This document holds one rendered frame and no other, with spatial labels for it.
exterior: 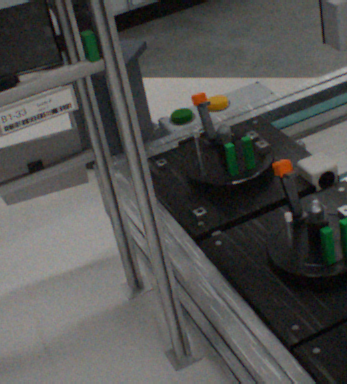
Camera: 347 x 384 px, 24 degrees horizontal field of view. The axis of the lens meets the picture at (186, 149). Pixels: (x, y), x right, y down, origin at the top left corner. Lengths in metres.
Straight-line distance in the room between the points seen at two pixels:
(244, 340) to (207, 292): 0.10
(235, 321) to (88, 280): 0.35
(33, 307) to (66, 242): 0.16
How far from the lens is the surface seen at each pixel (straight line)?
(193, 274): 1.11
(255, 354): 0.99
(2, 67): 0.91
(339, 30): 1.12
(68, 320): 1.25
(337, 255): 1.06
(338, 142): 1.42
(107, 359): 1.17
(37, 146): 1.05
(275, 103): 1.47
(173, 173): 1.30
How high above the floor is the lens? 1.66
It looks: 31 degrees down
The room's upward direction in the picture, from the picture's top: 11 degrees counter-clockwise
